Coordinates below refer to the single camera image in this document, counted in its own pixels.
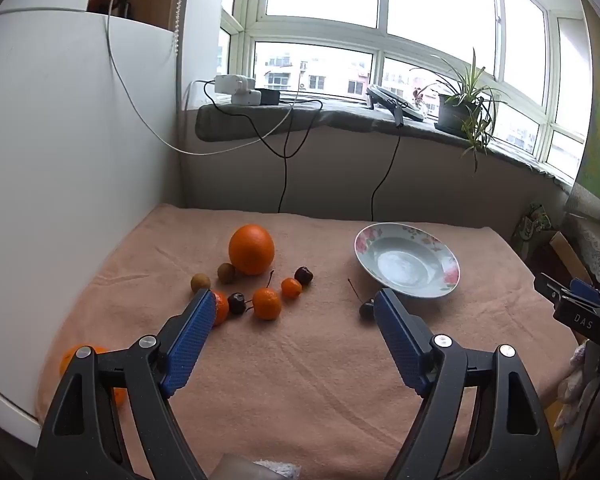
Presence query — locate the white fluffy cloth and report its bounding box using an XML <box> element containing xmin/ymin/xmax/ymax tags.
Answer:
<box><xmin>554</xmin><ymin>340</ymin><xmax>600</xmax><ymax>431</ymax></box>

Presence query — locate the green snack bag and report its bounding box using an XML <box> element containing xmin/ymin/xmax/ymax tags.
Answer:
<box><xmin>516</xmin><ymin>203</ymin><xmax>556</xmax><ymax>243</ymax></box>

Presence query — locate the cardboard box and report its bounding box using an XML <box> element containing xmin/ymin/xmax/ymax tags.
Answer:
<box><xmin>549</xmin><ymin>230</ymin><xmax>593</xmax><ymax>286</ymax></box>

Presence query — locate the big tangerine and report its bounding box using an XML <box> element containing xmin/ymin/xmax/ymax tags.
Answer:
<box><xmin>251</xmin><ymin>286</ymin><xmax>283</xmax><ymax>322</ymax></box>

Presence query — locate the large spotted orange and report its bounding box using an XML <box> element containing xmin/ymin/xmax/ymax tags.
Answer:
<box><xmin>59</xmin><ymin>343</ymin><xmax>129</xmax><ymax>406</ymax></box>

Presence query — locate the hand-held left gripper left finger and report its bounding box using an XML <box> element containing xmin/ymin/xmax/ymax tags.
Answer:
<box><xmin>34</xmin><ymin>288</ymin><xmax>217</xmax><ymax>480</ymax></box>

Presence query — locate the white foam fruit net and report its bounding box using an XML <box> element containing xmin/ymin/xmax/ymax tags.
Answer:
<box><xmin>252</xmin><ymin>459</ymin><xmax>301</xmax><ymax>480</ymax></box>

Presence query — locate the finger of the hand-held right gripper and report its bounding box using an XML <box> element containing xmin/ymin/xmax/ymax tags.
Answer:
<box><xmin>534</xmin><ymin>272</ymin><xmax>600</xmax><ymax>307</ymax></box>
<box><xmin>569</xmin><ymin>278</ymin><xmax>600</xmax><ymax>307</ymax></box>

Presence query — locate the white beaded blind cord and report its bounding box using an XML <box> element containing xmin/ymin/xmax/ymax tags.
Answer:
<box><xmin>174</xmin><ymin>0</ymin><xmax>187</xmax><ymax>111</ymax></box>

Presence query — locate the medium tangerine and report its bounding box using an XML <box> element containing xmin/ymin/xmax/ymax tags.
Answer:
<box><xmin>210</xmin><ymin>290</ymin><xmax>230</xmax><ymax>326</ymax></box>

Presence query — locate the floral white bowl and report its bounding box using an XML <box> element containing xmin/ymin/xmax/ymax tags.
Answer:
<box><xmin>354</xmin><ymin>222</ymin><xmax>461</xmax><ymax>299</ymax></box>

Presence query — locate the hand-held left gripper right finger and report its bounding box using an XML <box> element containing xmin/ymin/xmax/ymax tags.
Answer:
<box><xmin>373</xmin><ymin>288</ymin><xmax>561</xmax><ymax>480</ymax></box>

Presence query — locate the black lamp cable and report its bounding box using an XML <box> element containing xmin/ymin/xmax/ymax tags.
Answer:
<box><xmin>371</xmin><ymin>100</ymin><xmax>406</xmax><ymax>222</ymax></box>

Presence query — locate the potted spider plant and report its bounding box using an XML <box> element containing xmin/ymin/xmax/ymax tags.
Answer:
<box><xmin>411</xmin><ymin>47</ymin><xmax>512</xmax><ymax>173</ymax></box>

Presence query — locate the grey windowsill cloth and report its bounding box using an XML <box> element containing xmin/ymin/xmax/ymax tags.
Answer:
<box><xmin>195</xmin><ymin>97</ymin><xmax>581</xmax><ymax>196</ymax></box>

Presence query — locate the large smooth orange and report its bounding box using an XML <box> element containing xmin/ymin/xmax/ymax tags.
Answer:
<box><xmin>228</xmin><ymin>223</ymin><xmax>275</xmax><ymax>276</ymax></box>

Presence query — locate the white cable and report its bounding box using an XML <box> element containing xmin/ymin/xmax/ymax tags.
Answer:
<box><xmin>106</xmin><ymin>0</ymin><xmax>326</xmax><ymax>156</ymax></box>

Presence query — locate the white board panel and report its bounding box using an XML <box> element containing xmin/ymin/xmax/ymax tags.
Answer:
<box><xmin>0</xmin><ymin>7</ymin><xmax>183</xmax><ymax>448</ymax></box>

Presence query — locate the white power strip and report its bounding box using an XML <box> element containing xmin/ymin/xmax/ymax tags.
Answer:
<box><xmin>215</xmin><ymin>74</ymin><xmax>257</xmax><ymax>107</ymax></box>

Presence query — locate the round ring lamp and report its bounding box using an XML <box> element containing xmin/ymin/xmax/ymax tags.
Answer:
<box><xmin>366</xmin><ymin>84</ymin><xmax>426</xmax><ymax>122</ymax></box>

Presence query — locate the pink towel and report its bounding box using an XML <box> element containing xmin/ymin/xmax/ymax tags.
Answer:
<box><xmin>34</xmin><ymin>203</ymin><xmax>581</xmax><ymax>480</ymax></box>

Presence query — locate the black looped cable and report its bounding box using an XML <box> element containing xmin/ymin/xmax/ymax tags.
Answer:
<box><xmin>202</xmin><ymin>79</ymin><xmax>326</xmax><ymax>213</ymax></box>

